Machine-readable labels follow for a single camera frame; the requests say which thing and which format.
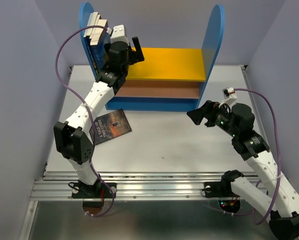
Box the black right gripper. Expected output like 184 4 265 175
185 100 240 138

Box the Jane Eyre blue book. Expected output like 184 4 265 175
99 28 110 68

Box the Three Days To See book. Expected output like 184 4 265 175
90 27 103 71

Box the Nineteen Eighty-Four book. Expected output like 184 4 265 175
87 12 101 73

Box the A Tale Of Two Cities book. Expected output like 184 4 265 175
89 109 132 146

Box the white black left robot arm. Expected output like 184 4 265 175
53 36 145 197

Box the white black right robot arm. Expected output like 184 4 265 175
186 100 299 240

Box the blue yellow wooden bookshelf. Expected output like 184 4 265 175
78 2 225 112

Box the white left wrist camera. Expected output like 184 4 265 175
106 24 130 46

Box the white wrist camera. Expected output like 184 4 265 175
219 87 237 107
106 24 130 46

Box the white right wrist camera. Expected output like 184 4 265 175
219 87 237 107

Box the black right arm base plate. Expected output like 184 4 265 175
201 181 236 198

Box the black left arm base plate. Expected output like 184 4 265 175
68 181 117 200

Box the aluminium mounting rail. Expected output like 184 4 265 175
29 171 268 201

